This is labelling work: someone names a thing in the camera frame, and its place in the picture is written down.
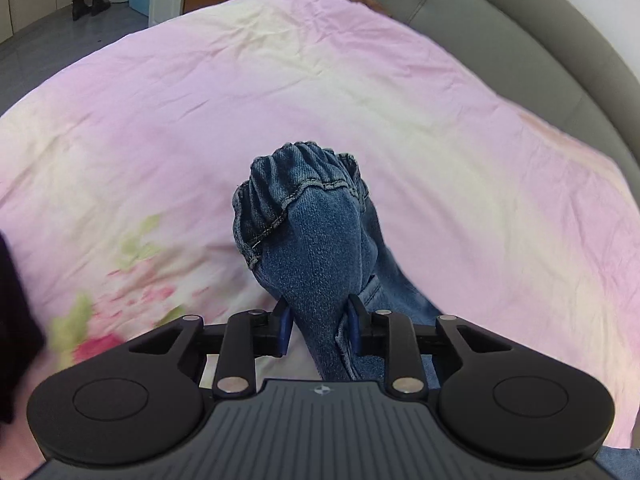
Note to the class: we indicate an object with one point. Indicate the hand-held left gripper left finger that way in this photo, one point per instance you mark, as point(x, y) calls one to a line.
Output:
point(283, 327)

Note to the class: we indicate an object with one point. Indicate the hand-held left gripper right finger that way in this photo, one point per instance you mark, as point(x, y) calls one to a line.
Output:
point(354, 322)

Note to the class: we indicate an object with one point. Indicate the blue denim pants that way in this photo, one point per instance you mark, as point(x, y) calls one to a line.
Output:
point(310, 240)

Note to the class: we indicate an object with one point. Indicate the pink floral bed sheet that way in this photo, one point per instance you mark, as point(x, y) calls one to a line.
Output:
point(150, 110)

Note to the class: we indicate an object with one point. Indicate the dark cloth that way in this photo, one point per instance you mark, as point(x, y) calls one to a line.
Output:
point(17, 330)

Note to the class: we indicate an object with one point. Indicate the grey padded headboard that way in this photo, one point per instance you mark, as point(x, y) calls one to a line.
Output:
point(500, 35)

